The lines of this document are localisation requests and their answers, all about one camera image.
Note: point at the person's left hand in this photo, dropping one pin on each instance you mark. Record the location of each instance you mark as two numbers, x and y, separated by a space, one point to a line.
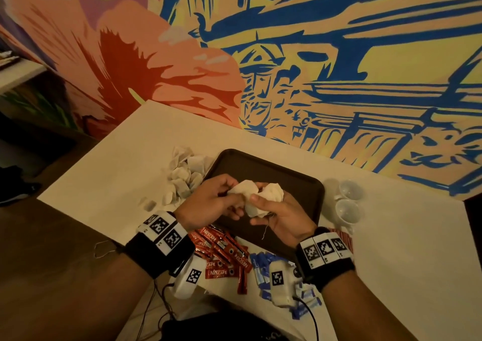
202 205

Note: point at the person's right hand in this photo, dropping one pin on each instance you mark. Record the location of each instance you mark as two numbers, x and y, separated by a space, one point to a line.
286 220

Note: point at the white tea bag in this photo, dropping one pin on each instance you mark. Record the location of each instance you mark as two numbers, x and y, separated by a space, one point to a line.
245 187
271 192

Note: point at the pile of white tea bags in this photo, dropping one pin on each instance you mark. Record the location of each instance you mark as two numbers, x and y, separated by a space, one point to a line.
181 175

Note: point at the dark brown tray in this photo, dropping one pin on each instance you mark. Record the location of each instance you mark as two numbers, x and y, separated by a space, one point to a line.
301 186

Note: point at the pile of red Nescafe sachets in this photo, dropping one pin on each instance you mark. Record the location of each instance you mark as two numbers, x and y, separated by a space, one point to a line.
218 254

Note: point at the pile of blue sugar sachets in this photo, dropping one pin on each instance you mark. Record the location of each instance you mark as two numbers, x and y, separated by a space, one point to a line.
260 269

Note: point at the bundle of red stir sticks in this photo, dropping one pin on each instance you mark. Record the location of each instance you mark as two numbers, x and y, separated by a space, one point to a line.
345 239

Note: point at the person's right forearm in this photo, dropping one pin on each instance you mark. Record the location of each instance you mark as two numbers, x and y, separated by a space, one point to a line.
369 311

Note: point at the person's left forearm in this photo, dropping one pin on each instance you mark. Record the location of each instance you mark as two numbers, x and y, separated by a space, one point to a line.
98 299

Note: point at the black left wristband with markers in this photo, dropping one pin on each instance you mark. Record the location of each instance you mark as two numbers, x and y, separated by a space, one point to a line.
154 243

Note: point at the small white cup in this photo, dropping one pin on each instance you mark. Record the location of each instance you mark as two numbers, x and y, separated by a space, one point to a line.
351 189
349 211

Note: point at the black clothing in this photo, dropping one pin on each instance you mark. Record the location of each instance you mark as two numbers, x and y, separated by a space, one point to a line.
226 328

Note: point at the black object on floor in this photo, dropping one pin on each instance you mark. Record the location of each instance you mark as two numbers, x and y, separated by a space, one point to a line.
16 183

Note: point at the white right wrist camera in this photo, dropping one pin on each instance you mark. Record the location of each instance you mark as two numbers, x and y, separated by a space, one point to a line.
280 280

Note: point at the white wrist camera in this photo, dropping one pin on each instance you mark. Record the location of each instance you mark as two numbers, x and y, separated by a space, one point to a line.
280 280
190 275

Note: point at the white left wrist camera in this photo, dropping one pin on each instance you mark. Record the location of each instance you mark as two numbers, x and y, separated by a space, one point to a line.
190 275

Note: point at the white wall shelf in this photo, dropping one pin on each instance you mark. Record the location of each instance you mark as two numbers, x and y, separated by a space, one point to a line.
19 70

